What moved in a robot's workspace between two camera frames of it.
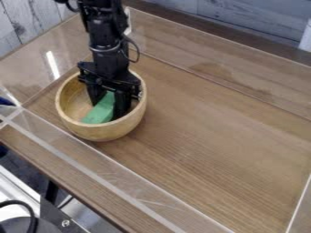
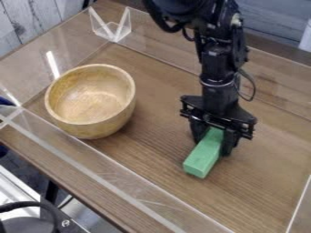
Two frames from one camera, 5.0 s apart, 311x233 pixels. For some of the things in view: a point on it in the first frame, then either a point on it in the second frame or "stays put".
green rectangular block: x=102 y=111 to x=200 y=161
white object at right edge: x=305 y=40 stays put
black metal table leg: x=51 y=192 stays put
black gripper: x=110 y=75 to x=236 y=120
